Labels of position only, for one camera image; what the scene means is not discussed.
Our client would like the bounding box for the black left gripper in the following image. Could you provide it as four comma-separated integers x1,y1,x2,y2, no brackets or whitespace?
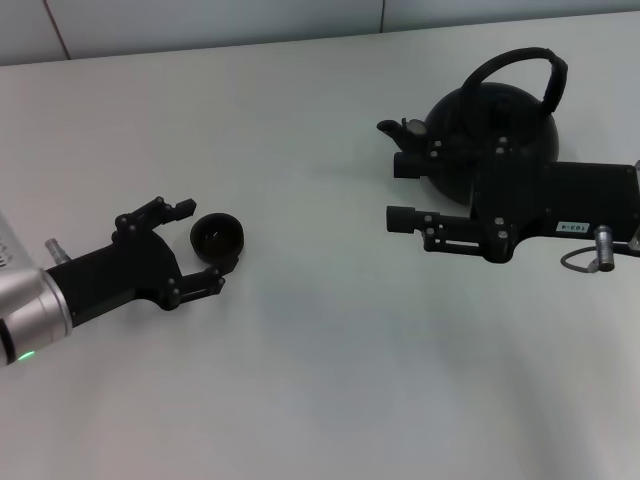
44,195,241,331

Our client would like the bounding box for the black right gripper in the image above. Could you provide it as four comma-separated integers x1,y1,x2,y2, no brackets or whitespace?
384,137,640,264

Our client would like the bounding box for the small dark teacup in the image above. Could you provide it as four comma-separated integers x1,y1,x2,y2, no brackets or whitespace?
189,212,246,266

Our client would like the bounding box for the black round teapot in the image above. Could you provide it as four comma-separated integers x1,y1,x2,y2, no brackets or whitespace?
376,47,570,206

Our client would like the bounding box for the right gripper cable with plug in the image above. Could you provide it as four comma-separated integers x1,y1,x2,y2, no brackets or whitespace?
559,224,640,274

